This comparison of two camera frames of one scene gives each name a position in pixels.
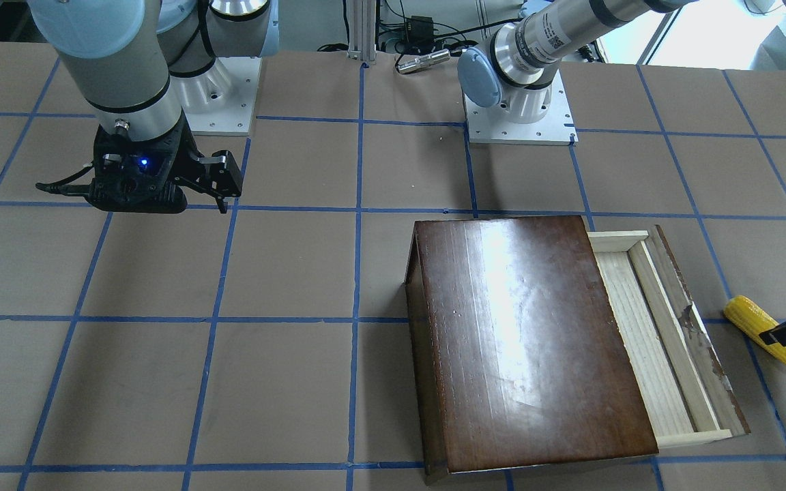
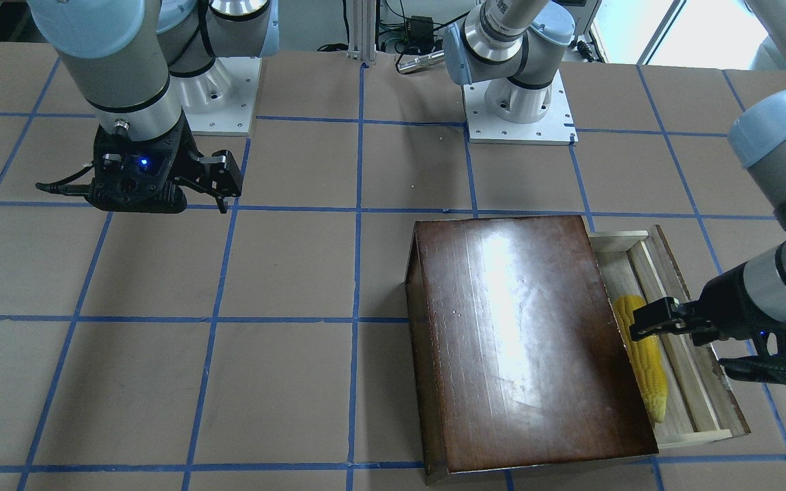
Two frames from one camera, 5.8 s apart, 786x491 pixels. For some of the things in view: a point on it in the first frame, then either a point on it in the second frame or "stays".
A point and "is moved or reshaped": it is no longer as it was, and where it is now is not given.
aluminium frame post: x=362 y=31 stays
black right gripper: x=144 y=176 stays
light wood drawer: x=684 y=388 stays
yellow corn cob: x=751 y=321 is moved or reshaped
